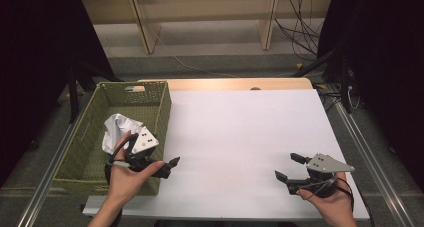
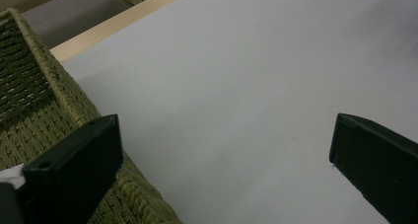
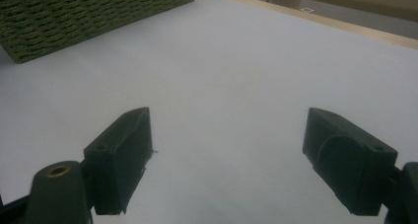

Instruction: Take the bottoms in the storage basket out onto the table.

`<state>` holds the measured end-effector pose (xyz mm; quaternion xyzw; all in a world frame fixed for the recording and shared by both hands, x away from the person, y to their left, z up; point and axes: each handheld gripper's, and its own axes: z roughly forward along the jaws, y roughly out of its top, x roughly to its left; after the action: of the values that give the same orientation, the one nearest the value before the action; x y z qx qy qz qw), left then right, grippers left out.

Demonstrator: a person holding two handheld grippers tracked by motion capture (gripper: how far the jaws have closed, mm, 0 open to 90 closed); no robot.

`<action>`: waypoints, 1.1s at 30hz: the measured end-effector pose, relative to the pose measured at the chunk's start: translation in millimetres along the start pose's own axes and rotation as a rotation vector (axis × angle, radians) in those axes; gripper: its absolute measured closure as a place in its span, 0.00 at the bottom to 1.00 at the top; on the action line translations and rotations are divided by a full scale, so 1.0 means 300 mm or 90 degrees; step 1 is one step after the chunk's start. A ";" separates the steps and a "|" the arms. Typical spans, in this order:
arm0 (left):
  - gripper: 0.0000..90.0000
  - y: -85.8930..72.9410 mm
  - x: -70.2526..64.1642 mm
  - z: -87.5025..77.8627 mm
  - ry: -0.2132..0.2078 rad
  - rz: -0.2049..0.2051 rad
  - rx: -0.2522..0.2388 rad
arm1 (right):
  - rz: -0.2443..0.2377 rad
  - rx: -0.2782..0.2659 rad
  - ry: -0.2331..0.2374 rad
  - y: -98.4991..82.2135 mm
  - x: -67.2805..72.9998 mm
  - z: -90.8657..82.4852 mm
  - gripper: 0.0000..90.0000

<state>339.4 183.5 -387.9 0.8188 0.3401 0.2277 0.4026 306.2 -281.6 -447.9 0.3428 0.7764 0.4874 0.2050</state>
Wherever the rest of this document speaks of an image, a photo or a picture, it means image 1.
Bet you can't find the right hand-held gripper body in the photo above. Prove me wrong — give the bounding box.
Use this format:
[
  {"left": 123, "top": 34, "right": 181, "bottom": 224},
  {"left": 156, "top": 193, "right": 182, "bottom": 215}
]
[{"left": 287, "top": 152, "right": 356, "bottom": 199}]

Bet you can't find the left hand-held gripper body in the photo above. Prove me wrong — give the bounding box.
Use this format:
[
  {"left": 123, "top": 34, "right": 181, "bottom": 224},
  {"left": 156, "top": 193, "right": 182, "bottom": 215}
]
[{"left": 107, "top": 126, "right": 168, "bottom": 183}]

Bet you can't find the white cloth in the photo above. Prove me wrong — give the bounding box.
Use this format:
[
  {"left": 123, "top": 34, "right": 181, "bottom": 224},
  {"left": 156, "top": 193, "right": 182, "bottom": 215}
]
[{"left": 101, "top": 112, "right": 145, "bottom": 156}]

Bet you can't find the green woven basket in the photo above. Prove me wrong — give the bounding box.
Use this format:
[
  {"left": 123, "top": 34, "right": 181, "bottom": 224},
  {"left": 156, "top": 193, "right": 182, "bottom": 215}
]
[{"left": 52, "top": 80, "right": 173, "bottom": 197}]

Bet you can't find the person's left hand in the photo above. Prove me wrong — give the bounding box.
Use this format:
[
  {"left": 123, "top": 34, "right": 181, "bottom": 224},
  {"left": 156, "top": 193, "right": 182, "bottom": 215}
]
[{"left": 106, "top": 130, "right": 165, "bottom": 208}]

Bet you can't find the person's right hand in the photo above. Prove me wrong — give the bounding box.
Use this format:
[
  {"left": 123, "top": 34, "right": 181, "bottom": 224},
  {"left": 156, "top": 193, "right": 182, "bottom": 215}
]
[{"left": 295, "top": 171, "right": 358, "bottom": 227}]

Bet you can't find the white table cover sheet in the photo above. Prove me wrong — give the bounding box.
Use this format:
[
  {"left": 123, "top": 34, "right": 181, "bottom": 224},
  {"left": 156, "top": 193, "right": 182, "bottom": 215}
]
[{"left": 82, "top": 89, "right": 370, "bottom": 221}]

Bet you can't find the black stand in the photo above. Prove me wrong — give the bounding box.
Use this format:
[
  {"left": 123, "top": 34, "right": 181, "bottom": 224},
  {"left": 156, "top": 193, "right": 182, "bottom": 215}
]
[
  {"left": 292, "top": 48, "right": 356, "bottom": 115},
  {"left": 64, "top": 60, "right": 123, "bottom": 124}
]

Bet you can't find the light wooden table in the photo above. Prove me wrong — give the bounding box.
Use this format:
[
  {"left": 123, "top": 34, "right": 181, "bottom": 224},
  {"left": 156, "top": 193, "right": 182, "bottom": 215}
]
[{"left": 137, "top": 77, "right": 314, "bottom": 92}]

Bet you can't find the light wooden shelf unit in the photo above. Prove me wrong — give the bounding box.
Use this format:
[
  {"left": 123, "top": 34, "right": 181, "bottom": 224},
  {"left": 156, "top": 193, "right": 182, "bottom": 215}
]
[{"left": 81, "top": 0, "right": 334, "bottom": 55}]

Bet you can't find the black curtain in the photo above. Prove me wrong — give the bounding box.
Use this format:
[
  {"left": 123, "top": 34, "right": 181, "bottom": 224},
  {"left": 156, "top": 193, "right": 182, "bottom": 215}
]
[
  {"left": 0, "top": 0, "right": 116, "bottom": 188},
  {"left": 316, "top": 0, "right": 424, "bottom": 192}
]

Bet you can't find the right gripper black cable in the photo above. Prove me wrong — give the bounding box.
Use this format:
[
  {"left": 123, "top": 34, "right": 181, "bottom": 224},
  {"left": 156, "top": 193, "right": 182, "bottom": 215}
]
[{"left": 333, "top": 176, "right": 355, "bottom": 215}]

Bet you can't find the metal floor rail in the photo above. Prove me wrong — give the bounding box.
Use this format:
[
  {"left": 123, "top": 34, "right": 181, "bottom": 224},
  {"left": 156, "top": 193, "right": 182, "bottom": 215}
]
[
  {"left": 16, "top": 120, "right": 86, "bottom": 227},
  {"left": 334, "top": 100, "right": 417, "bottom": 227}
]

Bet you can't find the white cable loop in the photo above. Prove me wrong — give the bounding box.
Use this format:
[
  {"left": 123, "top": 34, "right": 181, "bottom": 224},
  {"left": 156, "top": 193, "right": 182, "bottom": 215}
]
[{"left": 346, "top": 85, "right": 362, "bottom": 111}]

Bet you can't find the thin white floor cable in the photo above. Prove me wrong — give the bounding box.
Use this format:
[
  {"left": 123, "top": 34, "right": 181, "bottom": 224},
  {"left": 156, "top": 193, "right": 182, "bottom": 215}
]
[{"left": 155, "top": 30, "right": 238, "bottom": 79}]

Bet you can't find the bundle of black cables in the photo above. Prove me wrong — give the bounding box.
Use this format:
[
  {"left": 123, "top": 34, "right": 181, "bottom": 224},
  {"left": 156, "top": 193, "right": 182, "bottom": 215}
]
[{"left": 274, "top": 0, "right": 324, "bottom": 62}]

